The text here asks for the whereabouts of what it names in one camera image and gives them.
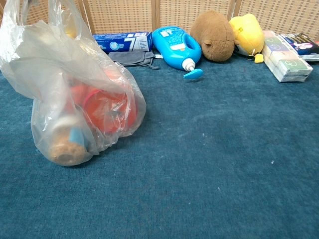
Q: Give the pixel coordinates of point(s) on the clear plastic bag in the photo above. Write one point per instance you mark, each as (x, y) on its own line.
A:
(49, 62)

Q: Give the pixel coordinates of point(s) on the yellow object behind bag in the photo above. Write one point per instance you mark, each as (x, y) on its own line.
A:
(70, 32)

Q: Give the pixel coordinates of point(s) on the orange plastic container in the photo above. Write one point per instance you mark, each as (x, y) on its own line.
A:
(109, 109)

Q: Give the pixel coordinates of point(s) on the teal table cloth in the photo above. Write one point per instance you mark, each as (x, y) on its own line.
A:
(199, 161)

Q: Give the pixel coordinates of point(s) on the grey folded cloth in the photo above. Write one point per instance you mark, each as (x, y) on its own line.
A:
(132, 58)

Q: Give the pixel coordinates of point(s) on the blue pump detergent bottle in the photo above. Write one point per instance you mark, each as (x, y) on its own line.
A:
(174, 46)

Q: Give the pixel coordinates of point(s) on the blue toothpaste box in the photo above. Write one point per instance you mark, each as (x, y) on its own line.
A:
(124, 42)

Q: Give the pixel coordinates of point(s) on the brown plush toy with blue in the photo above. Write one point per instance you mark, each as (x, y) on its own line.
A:
(66, 149)

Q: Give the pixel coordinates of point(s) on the brown capybara plush toy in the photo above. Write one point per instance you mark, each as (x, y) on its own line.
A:
(214, 37)

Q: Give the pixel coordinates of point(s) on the woven rattan folding screen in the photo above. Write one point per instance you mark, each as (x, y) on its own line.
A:
(124, 15)

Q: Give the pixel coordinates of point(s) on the yellow duck plush toy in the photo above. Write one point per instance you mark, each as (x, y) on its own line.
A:
(249, 35)

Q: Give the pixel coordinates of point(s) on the tissue pack bundle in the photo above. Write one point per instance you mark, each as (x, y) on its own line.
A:
(286, 59)

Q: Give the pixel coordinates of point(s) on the dark printed plastic package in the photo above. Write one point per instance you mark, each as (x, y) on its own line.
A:
(301, 46)

